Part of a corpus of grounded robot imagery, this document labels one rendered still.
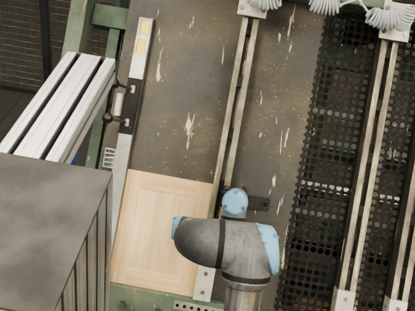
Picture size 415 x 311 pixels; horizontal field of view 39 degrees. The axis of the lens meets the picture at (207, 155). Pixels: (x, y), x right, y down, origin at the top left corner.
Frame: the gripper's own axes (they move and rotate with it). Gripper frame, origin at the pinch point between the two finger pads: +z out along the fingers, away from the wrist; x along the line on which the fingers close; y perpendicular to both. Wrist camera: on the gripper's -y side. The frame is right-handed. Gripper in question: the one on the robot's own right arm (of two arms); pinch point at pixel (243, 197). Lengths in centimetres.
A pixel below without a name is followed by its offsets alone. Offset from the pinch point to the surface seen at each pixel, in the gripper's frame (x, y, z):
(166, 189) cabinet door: 2.3, 27.5, -0.5
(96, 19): -54, 65, 3
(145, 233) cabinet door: 19.1, 32.0, -0.4
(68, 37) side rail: -45, 72, -5
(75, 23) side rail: -50, 70, -5
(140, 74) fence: -36, 44, -3
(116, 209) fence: 12.3, 43.4, -3.2
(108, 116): -19, 49, -15
